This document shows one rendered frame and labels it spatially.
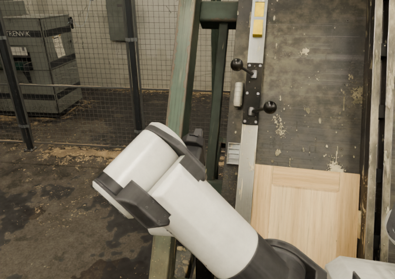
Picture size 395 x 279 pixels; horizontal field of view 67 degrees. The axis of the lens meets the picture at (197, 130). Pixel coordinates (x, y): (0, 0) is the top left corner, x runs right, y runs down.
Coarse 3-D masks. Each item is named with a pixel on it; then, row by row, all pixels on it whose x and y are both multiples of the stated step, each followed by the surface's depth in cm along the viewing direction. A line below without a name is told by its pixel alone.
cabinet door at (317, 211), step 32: (256, 192) 94; (288, 192) 93; (320, 192) 91; (352, 192) 90; (256, 224) 93; (288, 224) 92; (320, 224) 90; (352, 224) 89; (320, 256) 89; (352, 256) 88
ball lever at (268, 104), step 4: (264, 104) 84; (268, 104) 83; (272, 104) 83; (248, 108) 94; (252, 108) 93; (260, 108) 88; (264, 108) 84; (268, 108) 83; (272, 108) 83; (276, 108) 83; (248, 112) 94; (252, 112) 93; (268, 112) 84; (272, 112) 83
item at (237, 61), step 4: (232, 60) 87; (236, 60) 86; (240, 60) 86; (232, 64) 86; (236, 64) 86; (240, 64) 86; (232, 68) 87; (236, 68) 86; (240, 68) 86; (244, 68) 90; (248, 72) 92; (252, 72) 94; (256, 72) 94; (252, 76) 94; (256, 76) 94
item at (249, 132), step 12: (264, 0) 99; (252, 12) 99; (264, 12) 98; (252, 24) 98; (264, 24) 98; (252, 36) 100; (264, 36) 97; (252, 48) 97; (252, 60) 97; (252, 132) 94; (240, 144) 95; (252, 144) 94; (240, 156) 94; (252, 156) 94; (240, 168) 94; (252, 168) 93; (240, 180) 93; (252, 180) 93; (240, 192) 93; (252, 192) 92; (240, 204) 93
